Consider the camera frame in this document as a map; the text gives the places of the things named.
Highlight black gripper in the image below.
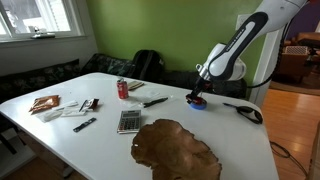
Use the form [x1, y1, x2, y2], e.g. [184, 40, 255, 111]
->
[186, 77, 212, 103]

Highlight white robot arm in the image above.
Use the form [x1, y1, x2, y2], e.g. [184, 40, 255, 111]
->
[186, 0, 309, 104]

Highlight brown wooden bowl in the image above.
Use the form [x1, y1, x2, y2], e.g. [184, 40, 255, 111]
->
[131, 119, 222, 180]

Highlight black pen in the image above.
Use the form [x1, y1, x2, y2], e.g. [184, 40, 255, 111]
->
[143, 97, 169, 108]

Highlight clear plastic bag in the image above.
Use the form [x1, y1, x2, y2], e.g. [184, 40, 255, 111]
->
[124, 90, 174, 108]

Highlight black scissors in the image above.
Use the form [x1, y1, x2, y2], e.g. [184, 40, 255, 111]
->
[225, 103, 263, 124]

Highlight black backpack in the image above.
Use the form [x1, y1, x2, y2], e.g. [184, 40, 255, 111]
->
[127, 50, 164, 82]

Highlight striped card stack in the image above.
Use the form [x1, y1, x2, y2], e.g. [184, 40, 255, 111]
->
[128, 81, 144, 91]

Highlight silver calculator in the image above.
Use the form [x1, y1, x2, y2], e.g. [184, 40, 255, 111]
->
[117, 110, 141, 134]

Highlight red soda can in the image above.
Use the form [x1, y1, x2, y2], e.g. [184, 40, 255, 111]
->
[117, 78, 129, 99]

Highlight dark blue flat stick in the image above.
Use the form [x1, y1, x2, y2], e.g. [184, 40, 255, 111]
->
[73, 118, 97, 133]

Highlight white plastic wrapper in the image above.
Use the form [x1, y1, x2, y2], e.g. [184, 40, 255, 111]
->
[37, 110, 62, 123]

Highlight orange snack packet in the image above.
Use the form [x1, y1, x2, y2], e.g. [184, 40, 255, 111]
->
[29, 95, 59, 113]

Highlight dark floral bench cushion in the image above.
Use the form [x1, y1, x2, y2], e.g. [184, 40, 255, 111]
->
[0, 53, 248, 104]

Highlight white wall switch plate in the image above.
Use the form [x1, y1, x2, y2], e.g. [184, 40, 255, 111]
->
[235, 14, 246, 30]

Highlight black floor cable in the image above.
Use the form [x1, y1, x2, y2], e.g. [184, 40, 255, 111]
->
[269, 140, 309, 178]

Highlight white window frame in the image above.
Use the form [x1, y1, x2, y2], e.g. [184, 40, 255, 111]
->
[0, 0, 84, 43]

